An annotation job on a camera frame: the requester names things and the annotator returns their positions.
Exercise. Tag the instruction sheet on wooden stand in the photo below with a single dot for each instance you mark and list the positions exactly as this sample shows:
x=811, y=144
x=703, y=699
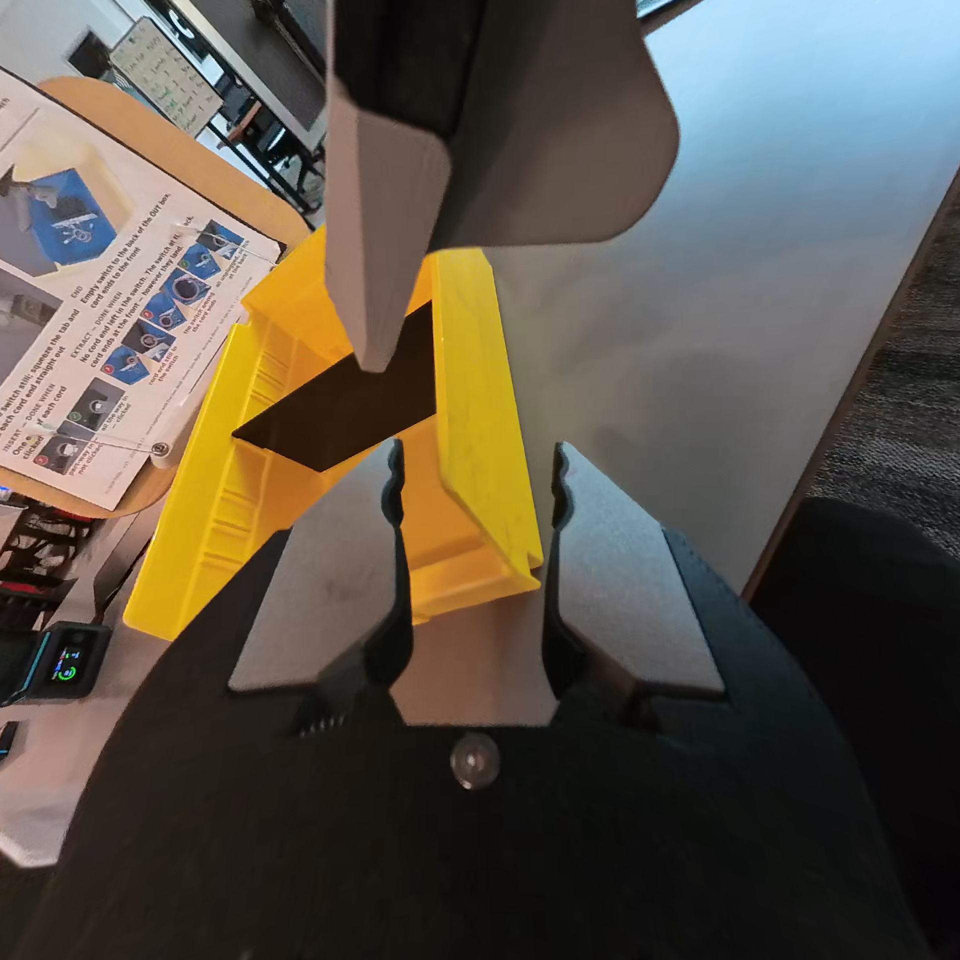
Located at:
x=187, y=157

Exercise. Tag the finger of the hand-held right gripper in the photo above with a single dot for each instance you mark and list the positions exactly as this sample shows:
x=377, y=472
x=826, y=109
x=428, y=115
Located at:
x=375, y=247
x=555, y=127

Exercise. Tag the whiteboard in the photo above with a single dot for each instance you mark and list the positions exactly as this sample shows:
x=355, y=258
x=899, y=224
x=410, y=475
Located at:
x=161, y=75

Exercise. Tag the small black screen device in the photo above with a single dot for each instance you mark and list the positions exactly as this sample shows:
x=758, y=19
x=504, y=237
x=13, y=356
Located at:
x=71, y=660

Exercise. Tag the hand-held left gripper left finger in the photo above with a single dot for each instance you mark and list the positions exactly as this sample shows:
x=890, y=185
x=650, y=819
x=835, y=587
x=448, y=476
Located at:
x=330, y=592

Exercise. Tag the yellow plastic bin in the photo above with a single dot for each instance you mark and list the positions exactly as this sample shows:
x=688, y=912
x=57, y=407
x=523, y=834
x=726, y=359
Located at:
x=480, y=420

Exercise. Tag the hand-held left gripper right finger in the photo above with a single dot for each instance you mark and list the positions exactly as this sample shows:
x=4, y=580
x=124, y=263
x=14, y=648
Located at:
x=630, y=592

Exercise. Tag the person's leg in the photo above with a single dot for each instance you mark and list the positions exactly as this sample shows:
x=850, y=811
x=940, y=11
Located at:
x=862, y=675

